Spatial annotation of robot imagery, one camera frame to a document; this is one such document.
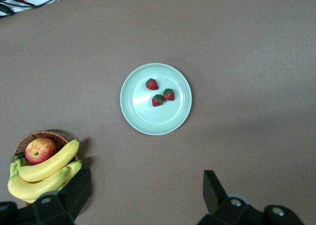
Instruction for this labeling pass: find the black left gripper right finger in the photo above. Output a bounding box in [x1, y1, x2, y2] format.
[197, 170, 304, 225]

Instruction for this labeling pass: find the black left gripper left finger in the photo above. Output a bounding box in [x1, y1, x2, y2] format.
[0, 168, 92, 225]

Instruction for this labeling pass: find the red toy strawberry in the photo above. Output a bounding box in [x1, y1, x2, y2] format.
[145, 78, 159, 91]
[152, 94, 166, 107]
[163, 88, 175, 101]

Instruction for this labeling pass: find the pale green round plate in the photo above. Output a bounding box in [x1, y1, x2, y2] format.
[120, 63, 193, 136]

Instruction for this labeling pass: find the red apple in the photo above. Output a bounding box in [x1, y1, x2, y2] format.
[25, 137, 58, 165]

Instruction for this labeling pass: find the brown wicker basket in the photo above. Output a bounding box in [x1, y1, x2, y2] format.
[12, 130, 93, 210]

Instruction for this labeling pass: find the brown table mat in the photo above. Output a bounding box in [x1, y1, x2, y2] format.
[0, 0, 316, 225]

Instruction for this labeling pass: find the black floor cable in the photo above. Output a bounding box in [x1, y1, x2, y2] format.
[0, 0, 45, 8]

